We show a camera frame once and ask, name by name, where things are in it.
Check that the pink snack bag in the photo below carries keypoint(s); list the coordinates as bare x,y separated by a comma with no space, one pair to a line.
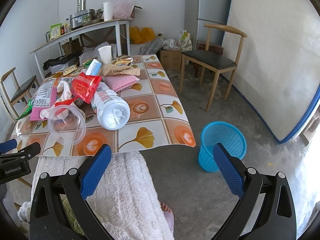
45,97

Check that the light blue carton box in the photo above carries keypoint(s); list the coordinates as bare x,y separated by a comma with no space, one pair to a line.
94,68

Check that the small green snack packet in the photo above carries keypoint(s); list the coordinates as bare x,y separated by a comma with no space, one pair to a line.
87,63

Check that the gold snack packet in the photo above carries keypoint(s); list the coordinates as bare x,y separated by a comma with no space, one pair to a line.
123,60

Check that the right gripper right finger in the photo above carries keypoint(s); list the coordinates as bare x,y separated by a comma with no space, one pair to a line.
276,218

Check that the wooden chair black seat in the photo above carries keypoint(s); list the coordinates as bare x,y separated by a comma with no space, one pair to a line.
212,61

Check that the silver refrigerator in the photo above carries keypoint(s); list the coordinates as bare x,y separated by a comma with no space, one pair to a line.
201,12

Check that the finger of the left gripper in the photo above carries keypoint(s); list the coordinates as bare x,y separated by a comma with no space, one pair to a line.
22,156
8,146

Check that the grey plastic bag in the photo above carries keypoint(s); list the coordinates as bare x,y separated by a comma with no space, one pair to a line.
152,47

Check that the clear plastic cup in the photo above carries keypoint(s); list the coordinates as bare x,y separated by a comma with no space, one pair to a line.
67,125

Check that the green chip bag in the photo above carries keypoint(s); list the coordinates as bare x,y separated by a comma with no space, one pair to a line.
28,109

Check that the white side table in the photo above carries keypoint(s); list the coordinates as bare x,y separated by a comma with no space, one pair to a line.
101,25

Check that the red snack wrapper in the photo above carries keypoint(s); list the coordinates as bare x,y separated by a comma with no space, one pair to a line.
84,86

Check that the white paper towel roll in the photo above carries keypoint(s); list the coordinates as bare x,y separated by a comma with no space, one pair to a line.
108,11

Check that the white paper cup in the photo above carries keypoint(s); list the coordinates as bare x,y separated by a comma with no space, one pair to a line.
105,53

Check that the metal rice cooker pot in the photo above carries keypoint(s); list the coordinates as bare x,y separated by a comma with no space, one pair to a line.
78,19

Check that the white fluffy pants leg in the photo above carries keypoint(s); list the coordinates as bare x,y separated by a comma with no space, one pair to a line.
126,201

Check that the yellow cracker packet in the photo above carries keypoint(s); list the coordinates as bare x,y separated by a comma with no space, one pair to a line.
69,70

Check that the pink clear plastic bag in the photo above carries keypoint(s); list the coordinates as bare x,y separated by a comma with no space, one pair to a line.
122,9

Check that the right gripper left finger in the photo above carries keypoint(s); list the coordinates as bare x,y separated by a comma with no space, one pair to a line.
48,219

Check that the white mattress blue edge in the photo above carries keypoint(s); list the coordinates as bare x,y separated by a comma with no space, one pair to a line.
278,71

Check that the foot in pink slipper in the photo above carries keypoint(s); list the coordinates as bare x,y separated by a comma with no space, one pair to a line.
168,214

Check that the blue mesh trash basket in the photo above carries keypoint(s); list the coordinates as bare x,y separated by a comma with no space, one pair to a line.
220,132

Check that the pink sponge cloth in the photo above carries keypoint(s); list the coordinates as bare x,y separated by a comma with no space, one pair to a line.
119,82

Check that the yellow plastic bag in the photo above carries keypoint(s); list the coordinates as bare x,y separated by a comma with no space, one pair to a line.
141,35

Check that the cardboard box on floor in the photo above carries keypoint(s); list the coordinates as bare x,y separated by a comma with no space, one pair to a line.
170,60

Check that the white yogurt drink bottle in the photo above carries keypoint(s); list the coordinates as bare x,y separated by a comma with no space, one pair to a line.
112,111

